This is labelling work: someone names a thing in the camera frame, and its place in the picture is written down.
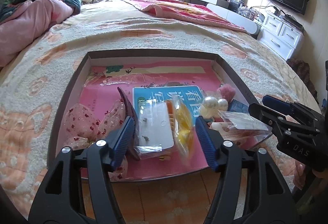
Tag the person's right hand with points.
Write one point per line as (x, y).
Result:
(299, 174)

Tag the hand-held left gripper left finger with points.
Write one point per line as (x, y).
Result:
(123, 142)

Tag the black set-top box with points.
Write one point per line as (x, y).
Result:
(293, 23)

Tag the pink printed blanket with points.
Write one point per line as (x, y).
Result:
(179, 10)

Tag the yellow item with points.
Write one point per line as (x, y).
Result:
(184, 126)

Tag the clear packet with pink card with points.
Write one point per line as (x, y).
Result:
(240, 138)

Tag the clear packet with pale card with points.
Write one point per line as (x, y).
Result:
(243, 120)

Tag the brown shallow cardboard box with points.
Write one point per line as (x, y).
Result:
(153, 59)

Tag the pink dotted bow hair clip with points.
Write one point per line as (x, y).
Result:
(82, 119)

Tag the white drawer dresser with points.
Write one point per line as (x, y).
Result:
(276, 34)

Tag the clear plastic wrapper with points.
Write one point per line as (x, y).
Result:
(115, 79)

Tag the small blue packet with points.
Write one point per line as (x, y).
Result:
(238, 106)

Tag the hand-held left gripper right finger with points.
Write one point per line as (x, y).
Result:
(206, 144)

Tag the pink book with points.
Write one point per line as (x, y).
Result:
(102, 96)

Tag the white rounded footboard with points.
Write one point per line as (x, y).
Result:
(235, 18)

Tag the cream floral blanket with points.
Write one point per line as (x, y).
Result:
(51, 65)

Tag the brown fuzzy cloth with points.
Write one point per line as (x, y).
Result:
(301, 73)

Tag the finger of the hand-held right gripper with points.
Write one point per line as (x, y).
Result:
(276, 103)
(261, 112)

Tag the clear earring packet white card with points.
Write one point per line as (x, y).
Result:
(153, 126)

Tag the pink quilt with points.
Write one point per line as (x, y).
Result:
(33, 16)

